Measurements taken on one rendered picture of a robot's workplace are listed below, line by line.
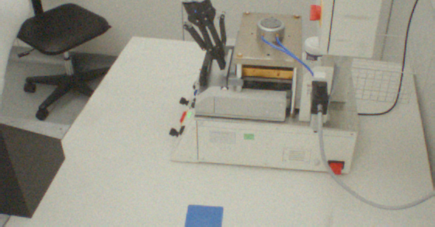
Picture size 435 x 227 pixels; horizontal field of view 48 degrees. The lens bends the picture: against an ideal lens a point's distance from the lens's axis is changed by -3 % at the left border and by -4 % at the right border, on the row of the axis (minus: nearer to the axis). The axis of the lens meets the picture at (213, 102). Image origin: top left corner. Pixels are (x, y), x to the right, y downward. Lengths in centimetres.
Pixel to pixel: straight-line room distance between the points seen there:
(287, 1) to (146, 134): 151
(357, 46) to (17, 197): 96
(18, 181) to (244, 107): 63
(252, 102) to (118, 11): 195
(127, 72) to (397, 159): 103
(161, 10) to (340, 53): 195
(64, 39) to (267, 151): 165
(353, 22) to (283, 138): 40
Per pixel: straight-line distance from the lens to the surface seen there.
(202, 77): 146
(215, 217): 139
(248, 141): 145
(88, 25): 294
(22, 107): 325
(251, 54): 135
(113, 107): 180
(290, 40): 143
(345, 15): 124
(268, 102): 137
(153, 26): 318
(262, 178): 150
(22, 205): 145
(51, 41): 284
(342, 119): 145
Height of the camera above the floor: 180
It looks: 36 degrees down
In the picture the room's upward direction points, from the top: 1 degrees counter-clockwise
